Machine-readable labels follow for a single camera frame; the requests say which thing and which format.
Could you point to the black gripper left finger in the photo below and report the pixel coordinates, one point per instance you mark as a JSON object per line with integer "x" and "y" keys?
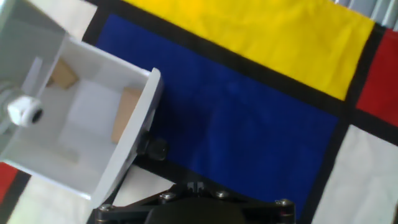
{"x": 140, "y": 202}

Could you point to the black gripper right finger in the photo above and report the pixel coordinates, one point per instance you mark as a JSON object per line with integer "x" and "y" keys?
{"x": 258, "y": 205}

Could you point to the colour block tablecloth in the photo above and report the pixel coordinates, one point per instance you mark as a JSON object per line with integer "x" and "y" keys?
{"x": 248, "y": 109}

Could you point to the small wooden block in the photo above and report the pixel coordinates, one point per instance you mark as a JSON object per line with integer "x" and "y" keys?
{"x": 63, "y": 74}

